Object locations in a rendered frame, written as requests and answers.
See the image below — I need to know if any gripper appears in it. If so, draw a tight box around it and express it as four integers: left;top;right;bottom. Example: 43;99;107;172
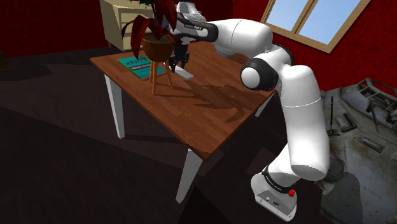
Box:
168;41;191;74

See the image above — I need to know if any flat white remote control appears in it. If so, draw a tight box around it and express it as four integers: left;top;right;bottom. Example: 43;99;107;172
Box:
174;69;195;81

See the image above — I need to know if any red-leaved plant on wooden stand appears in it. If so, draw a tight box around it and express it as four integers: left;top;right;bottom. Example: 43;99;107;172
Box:
120;0;188;95

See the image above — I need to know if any teal book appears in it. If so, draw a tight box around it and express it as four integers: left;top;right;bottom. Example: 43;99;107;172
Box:
117;55;167;81

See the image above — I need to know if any wooden table with white legs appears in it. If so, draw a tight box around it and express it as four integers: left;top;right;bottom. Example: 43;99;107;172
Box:
90;40;277;204

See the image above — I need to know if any cream chest of drawers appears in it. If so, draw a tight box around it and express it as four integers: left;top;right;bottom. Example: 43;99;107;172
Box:
99;0;157;52

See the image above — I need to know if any wood-framed window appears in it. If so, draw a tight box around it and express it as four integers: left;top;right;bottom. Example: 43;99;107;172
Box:
260;0;372;55

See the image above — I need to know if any dark robot stand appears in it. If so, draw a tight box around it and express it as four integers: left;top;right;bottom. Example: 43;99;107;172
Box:
177;147;334;224

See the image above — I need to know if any grey weathered bulky object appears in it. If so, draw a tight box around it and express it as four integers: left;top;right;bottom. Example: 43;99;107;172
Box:
314;77;397;224

